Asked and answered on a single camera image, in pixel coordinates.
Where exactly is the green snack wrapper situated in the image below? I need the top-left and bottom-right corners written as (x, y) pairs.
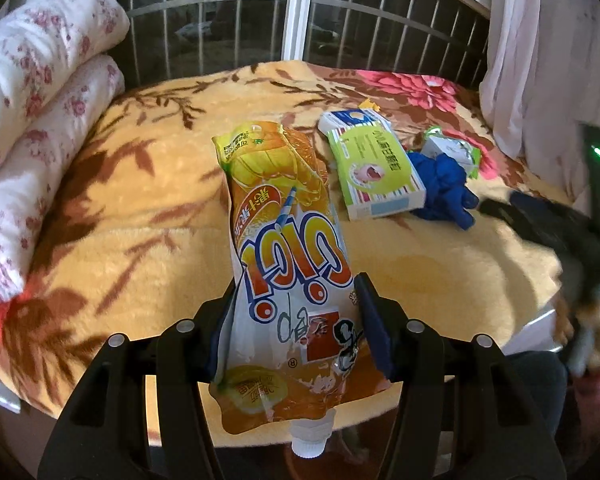
top-left (420, 127), bottom-right (482, 179)

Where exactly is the metal window railing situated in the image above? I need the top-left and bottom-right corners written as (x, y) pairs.
top-left (87, 0), bottom-right (491, 86)

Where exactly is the orange drink pouch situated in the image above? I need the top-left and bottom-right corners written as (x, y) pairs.
top-left (211, 120), bottom-right (392, 458)

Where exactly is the white curtain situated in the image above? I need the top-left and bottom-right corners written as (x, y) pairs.
top-left (479, 0), bottom-right (600, 162)

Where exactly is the white window frame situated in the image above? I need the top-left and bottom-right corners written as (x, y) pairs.
top-left (10, 0), bottom-right (496, 92)

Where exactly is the white floral folded quilt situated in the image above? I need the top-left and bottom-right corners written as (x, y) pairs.
top-left (0, 0), bottom-right (131, 306)

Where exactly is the yellow floral blanket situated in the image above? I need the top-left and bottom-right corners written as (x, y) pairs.
top-left (0, 60), bottom-right (581, 448)

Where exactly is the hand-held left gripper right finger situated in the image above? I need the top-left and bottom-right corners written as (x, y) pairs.
top-left (352, 272), bottom-right (566, 480)

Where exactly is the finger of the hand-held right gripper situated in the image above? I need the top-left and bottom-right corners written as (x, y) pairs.
top-left (479, 197), bottom-right (531, 233)

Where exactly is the white bed frame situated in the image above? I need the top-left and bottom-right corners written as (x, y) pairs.
top-left (505, 309), bottom-right (563, 357)

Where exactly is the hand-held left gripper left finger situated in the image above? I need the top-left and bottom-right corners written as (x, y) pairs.
top-left (37, 280), bottom-right (241, 480)

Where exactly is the blue glove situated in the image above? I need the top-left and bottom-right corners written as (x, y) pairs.
top-left (407, 151), bottom-right (479, 231)

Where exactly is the white blue striped box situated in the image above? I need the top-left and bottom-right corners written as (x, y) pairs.
top-left (318, 107), bottom-right (396, 142)

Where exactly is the green medicine box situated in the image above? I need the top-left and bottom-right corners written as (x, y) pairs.
top-left (327, 120), bottom-right (427, 222)

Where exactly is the person's dark trouser leg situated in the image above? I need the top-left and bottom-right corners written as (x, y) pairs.
top-left (500, 350), bottom-right (581, 443)

